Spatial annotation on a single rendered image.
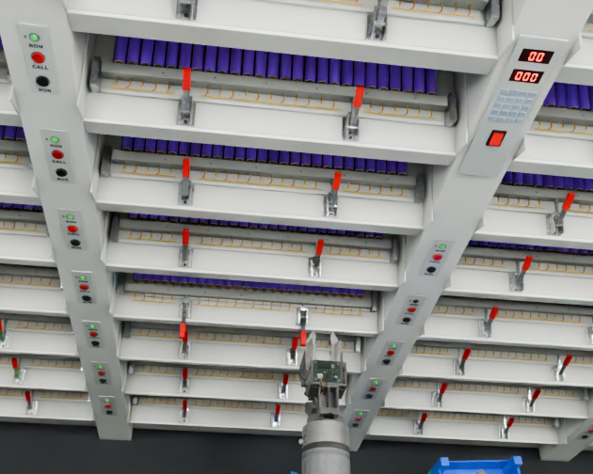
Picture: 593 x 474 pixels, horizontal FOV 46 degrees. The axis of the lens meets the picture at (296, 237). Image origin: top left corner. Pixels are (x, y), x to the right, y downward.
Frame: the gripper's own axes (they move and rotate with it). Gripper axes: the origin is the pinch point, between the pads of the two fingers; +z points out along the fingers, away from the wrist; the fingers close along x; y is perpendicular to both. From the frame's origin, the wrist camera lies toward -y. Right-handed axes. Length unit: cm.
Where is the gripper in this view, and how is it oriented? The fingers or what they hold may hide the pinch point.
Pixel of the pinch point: (322, 339)
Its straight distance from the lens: 149.1
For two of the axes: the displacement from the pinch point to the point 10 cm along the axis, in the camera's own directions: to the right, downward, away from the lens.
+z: 0.1, -8.0, 6.0
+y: 1.3, -6.0, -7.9
